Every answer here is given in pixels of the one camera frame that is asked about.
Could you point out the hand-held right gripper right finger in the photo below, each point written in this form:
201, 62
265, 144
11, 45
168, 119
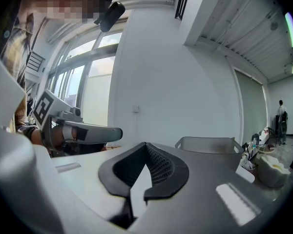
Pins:
171, 174

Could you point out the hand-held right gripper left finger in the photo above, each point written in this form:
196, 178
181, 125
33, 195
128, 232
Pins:
114, 179

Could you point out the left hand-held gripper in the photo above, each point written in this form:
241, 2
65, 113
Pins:
100, 133

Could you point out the white plastic basket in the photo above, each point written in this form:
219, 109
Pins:
210, 150

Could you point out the person's left forearm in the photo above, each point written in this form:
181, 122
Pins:
36, 137

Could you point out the person's left hand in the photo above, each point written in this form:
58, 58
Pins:
57, 136

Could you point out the large glass window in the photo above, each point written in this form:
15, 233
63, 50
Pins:
97, 86

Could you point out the dark louvred grille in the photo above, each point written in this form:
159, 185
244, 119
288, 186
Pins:
35, 62

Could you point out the beige round bowl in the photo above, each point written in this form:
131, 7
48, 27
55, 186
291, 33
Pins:
265, 149

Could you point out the grey roller blind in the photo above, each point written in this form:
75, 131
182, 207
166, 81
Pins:
251, 108

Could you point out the plaid shirt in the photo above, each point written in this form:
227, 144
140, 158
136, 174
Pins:
13, 47

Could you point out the white ceiling pipes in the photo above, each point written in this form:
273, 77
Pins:
146, 0

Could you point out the black ceiling vent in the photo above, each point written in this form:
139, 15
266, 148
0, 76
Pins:
183, 1

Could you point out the white wall socket box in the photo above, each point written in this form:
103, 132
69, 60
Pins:
136, 108

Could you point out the black head camera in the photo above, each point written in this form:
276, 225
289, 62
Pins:
111, 16

